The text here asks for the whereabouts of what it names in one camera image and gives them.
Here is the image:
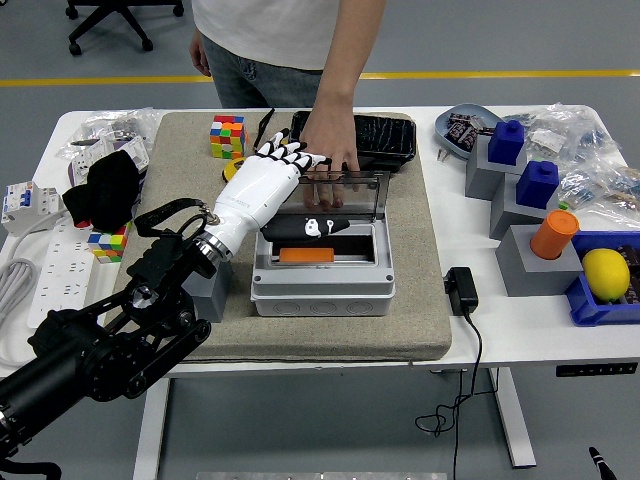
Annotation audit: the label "blue plastic bin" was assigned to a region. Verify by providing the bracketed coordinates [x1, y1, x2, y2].
[565, 230, 640, 329]

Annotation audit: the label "yellow lemon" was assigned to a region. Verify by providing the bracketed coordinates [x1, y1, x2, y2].
[581, 248, 631, 303]

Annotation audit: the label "dark brown packets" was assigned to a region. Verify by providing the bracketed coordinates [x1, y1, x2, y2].
[617, 243, 640, 306]

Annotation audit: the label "black table control panel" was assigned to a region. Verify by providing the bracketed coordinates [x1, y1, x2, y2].
[555, 363, 640, 379]

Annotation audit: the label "multicoloured puzzle cube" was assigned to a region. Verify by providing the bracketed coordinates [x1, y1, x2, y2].
[87, 219, 134, 264]
[209, 114, 249, 160]

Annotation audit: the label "black plastic tray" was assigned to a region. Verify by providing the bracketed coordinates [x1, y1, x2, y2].
[288, 110, 419, 174]

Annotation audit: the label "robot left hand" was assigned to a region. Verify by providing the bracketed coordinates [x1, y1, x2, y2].
[207, 128, 354, 251]

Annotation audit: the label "black power adapter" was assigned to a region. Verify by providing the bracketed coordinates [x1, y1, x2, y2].
[444, 266, 480, 316]

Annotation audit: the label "grey-brown mat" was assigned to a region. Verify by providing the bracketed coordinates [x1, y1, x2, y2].
[101, 110, 454, 365]

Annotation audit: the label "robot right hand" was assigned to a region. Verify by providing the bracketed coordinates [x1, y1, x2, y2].
[588, 446, 612, 480]

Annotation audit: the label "white table leg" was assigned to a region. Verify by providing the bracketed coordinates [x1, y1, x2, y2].
[487, 367, 537, 470]
[132, 378, 172, 480]

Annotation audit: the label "person's right hand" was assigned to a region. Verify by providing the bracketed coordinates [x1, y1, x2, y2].
[188, 28, 214, 79]

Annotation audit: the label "small yellow tape measure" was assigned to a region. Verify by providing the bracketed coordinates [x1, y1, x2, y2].
[221, 158, 247, 182]

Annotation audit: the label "clear bag of parts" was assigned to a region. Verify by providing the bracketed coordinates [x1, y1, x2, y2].
[504, 102, 624, 166]
[59, 107, 164, 161]
[557, 159, 640, 231]

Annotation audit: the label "grey block with round hole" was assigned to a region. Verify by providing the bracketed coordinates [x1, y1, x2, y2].
[192, 259, 235, 324]
[494, 224, 586, 299]

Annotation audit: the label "white socket package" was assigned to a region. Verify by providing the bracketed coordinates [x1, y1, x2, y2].
[67, 137, 151, 186]

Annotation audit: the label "person's left hand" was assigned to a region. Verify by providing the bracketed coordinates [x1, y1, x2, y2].
[298, 97, 362, 211]

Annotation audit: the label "black cloth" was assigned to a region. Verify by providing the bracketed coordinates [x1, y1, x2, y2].
[62, 151, 146, 232]

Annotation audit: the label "large yellow tape measure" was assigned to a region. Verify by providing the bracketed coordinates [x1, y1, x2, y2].
[252, 107, 277, 151]

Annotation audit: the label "black mount bracket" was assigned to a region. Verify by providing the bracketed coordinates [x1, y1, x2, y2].
[359, 153, 401, 175]

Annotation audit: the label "blue plastic block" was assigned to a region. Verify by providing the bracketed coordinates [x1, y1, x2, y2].
[487, 119, 527, 166]
[514, 159, 560, 210]

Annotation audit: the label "dark snack packets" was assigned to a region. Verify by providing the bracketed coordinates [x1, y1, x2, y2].
[446, 112, 496, 151]

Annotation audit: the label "white circuit breaker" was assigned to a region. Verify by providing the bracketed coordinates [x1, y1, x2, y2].
[0, 180, 66, 236]

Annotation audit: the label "blue-grey bowl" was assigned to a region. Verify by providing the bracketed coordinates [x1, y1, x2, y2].
[433, 103, 506, 161]

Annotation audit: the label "black adapter cord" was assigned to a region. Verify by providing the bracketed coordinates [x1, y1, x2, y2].
[415, 309, 485, 480]

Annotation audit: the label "grey box with clear lid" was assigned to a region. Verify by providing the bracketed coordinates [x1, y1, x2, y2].
[249, 169, 397, 319]

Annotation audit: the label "black office chair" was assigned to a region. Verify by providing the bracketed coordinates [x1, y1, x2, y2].
[64, 0, 185, 57]

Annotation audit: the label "orange cylinder battery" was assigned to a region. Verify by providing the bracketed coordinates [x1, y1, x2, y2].
[529, 209, 581, 261]
[278, 247, 335, 264]

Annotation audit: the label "white power strip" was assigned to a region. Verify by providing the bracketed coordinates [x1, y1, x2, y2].
[27, 214, 96, 329]

